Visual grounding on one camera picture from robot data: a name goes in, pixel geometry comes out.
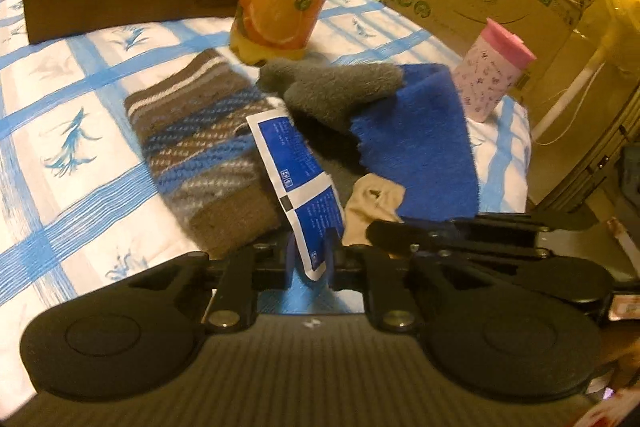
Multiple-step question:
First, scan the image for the blue terry towel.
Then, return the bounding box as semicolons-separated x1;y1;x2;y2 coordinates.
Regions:
350;63;480;221

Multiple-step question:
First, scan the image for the blue white sachet packet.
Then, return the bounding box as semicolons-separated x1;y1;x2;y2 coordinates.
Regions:
246;109;344;281

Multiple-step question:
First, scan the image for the striped brown blue knit sock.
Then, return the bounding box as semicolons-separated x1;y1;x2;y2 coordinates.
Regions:
125;49;285;259

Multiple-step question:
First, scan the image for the grey fuzzy sock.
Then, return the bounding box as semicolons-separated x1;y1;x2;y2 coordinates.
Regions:
257;58;405;134

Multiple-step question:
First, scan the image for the beige small sock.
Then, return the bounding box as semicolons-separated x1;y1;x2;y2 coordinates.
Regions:
342;173;406;246

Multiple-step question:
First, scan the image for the pink floral cup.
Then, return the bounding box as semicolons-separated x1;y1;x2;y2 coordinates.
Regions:
451;18;536;122

